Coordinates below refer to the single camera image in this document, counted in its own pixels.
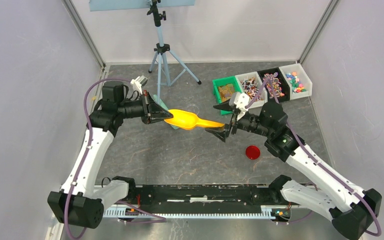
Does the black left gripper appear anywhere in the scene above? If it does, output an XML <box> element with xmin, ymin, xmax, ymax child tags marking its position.
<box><xmin>117</xmin><ymin>90</ymin><xmax>173</xmax><ymax>125</ymax></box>

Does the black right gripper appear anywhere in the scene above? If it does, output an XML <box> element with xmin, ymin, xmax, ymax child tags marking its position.
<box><xmin>204</xmin><ymin>97</ymin><xmax>273</xmax><ymax>143</ymax></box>

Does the yellow plastic scoop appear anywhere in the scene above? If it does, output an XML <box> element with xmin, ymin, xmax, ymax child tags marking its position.
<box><xmin>164</xmin><ymin>109</ymin><xmax>225</xmax><ymax>130</ymax></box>

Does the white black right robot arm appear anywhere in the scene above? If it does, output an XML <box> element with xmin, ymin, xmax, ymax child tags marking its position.
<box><xmin>207</xmin><ymin>100</ymin><xmax>382</xmax><ymax>240</ymax></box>

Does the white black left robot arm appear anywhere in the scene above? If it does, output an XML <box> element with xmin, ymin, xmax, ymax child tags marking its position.
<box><xmin>47</xmin><ymin>78</ymin><xmax>173</xmax><ymax>229</ymax></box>

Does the black bin with swirl candies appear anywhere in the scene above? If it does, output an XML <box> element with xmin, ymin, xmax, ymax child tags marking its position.
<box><xmin>257</xmin><ymin>67</ymin><xmax>291</xmax><ymax>103</ymax></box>

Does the white bin with colourful candies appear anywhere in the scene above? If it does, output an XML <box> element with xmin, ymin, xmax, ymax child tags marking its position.
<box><xmin>279</xmin><ymin>63</ymin><xmax>313</xmax><ymax>100</ymax></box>

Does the mint green tube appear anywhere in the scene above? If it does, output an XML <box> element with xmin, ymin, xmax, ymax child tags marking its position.
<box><xmin>152</xmin><ymin>94</ymin><xmax>179</xmax><ymax>130</ymax></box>

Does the green plastic candy bin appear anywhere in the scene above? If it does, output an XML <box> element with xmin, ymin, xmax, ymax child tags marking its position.
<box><xmin>212</xmin><ymin>76</ymin><xmax>243</xmax><ymax>104</ymax></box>

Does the clear plastic jar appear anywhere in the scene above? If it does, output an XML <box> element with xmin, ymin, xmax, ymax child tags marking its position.
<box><xmin>185</xmin><ymin>103</ymin><xmax>200</xmax><ymax>115</ymax></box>

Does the red jar lid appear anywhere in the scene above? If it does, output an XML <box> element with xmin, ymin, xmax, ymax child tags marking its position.
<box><xmin>245</xmin><ymin>145</ymin><xmax>261</xmax><ymax>160</ymax></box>

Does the light blue tripod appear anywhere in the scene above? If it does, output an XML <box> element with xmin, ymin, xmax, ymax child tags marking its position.
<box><xmin>146</xmin><ymin>0</ymin><xmax>202</xmax><ymax>103</ymax></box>

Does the light blue board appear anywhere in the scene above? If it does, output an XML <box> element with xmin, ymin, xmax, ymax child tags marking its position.
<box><xmin>88</xmin><ymin>0</ymin><xmax>196</xmax><ymax>12</ymax></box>

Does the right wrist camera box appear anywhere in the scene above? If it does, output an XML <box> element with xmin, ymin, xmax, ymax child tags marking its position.
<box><xmin>228</xmin><ymin>92</ymin><xmax>250</xmax><ymax>121</ymax></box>

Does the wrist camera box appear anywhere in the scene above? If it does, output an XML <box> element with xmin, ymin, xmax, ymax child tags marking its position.
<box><xmin>130</xmin><ymin>75</ymin><xmax>148</xmax><ymax>96</ymax></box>
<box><xmin>228</xmin><ymin>92</ymin><xmax>250</xmax><ymax>121</ymax></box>

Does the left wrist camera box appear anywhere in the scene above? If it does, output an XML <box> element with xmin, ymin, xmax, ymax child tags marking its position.
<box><xmin>130</xmin><ymin>75</ymin><xmax>148</xmax><ymax>96</ymax></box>

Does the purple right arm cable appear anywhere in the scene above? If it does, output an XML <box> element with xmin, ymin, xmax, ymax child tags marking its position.
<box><xmin>244</xmin><ymin>73</ymin><xmax>383</xmax><ymax>237</ymax></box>

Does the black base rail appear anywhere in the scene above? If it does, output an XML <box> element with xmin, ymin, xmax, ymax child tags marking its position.
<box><xmin>103</xmin><ymin>184</ymin><xmax>295</xmax><ymax>223</ymax></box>

